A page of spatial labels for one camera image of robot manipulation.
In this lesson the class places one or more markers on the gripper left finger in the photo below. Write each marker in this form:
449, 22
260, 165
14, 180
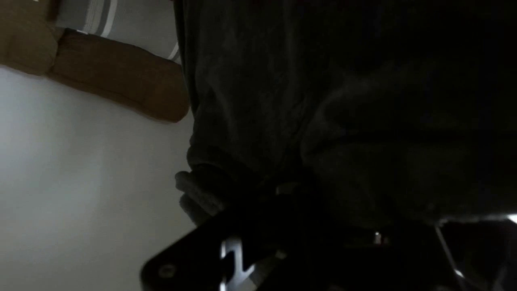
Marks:
227, 249

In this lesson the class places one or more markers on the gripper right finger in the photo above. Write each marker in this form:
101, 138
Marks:
478, 256

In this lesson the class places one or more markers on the dark grey robe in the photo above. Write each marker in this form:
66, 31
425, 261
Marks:
386, 109

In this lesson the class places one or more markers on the brown sofa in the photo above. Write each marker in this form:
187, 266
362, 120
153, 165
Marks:
30, 43

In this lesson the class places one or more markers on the grey striped pillow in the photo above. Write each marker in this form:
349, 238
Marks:
147, 25

